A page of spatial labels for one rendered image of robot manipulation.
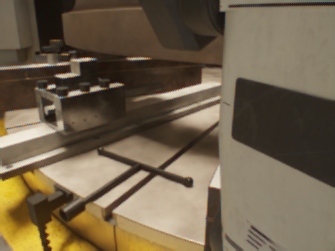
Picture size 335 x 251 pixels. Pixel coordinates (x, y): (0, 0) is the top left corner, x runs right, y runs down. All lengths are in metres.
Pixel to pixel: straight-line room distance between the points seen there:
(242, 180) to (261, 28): 0.16
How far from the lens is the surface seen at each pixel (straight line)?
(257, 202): 0.33
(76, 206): 1.25
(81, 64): 1.76
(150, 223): 1.17
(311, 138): 0.26
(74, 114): 1.64
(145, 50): 1.62
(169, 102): 2.26
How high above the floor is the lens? 1.07
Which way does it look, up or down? 21 degrees down
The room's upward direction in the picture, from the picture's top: straight up
